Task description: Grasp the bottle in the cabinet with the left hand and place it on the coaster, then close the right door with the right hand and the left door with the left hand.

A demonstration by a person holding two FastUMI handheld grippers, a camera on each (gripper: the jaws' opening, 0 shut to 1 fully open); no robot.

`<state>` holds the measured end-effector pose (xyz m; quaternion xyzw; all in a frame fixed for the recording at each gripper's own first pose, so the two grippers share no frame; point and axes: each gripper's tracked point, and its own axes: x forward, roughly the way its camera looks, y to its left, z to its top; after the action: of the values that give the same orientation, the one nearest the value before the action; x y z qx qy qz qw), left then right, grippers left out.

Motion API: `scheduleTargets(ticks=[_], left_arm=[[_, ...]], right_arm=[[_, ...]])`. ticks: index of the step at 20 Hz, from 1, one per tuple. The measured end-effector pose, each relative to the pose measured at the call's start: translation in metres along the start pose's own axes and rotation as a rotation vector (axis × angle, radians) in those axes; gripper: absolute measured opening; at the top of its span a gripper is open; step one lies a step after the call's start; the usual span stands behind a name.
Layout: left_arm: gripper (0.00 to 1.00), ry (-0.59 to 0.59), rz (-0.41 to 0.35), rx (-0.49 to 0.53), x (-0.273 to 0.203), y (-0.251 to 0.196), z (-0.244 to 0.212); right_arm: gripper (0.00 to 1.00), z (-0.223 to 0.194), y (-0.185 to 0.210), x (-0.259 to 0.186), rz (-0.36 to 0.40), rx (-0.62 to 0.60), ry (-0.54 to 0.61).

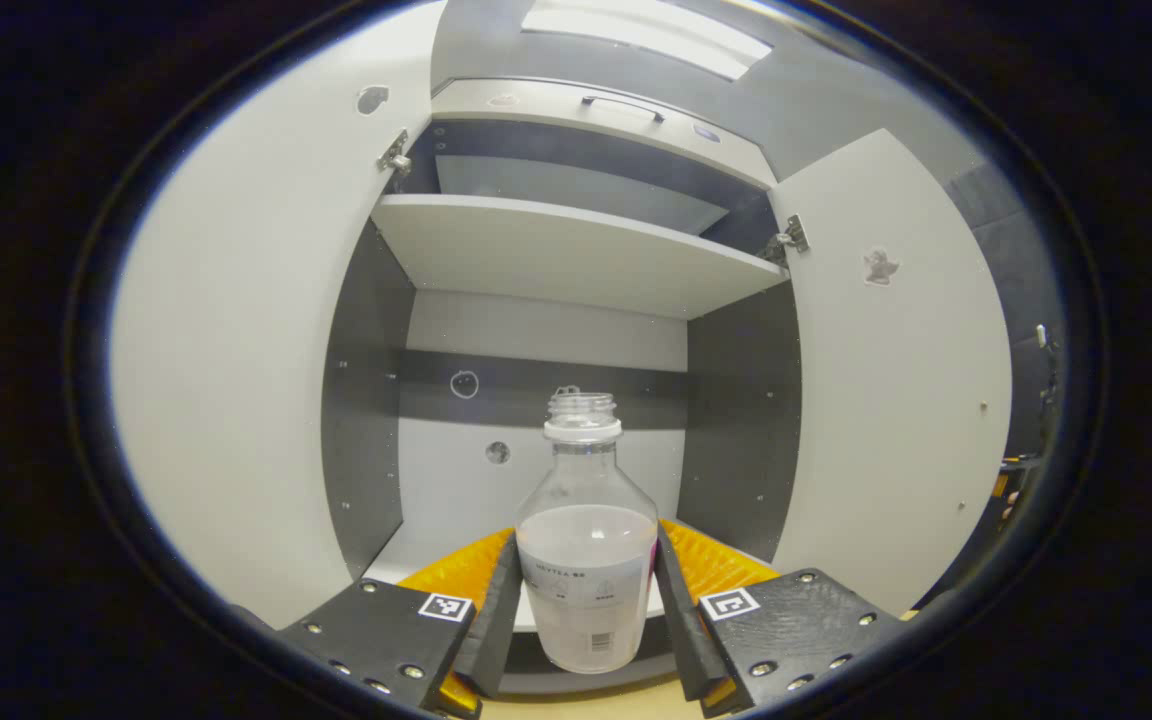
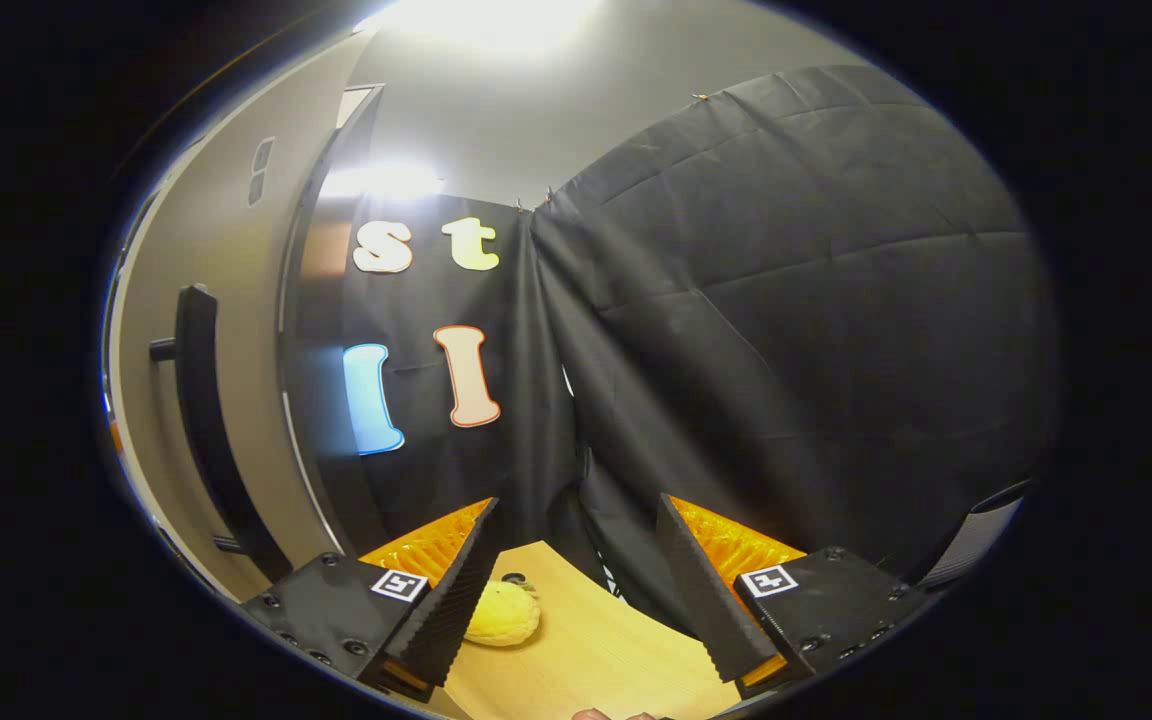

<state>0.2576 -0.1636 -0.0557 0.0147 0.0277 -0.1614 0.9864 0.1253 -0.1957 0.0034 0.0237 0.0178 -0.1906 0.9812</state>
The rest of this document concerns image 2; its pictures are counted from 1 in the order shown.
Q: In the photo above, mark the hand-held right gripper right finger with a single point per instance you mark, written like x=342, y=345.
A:
x=706, y=600

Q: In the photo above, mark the grey cabinet door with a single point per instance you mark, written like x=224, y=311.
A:
x=226, y=250

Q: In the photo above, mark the large ceiling light panel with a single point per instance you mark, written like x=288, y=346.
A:
x=486, y=20

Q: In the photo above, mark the yellow plush toy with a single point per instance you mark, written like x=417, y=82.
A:
x=502, y=613

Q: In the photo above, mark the grey cabinet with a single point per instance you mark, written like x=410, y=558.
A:
x=326, y=300

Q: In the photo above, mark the black backdrop cloth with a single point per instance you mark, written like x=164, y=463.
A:
x=786, y=300

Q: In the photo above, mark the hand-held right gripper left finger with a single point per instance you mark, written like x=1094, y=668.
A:
x=451, y=600

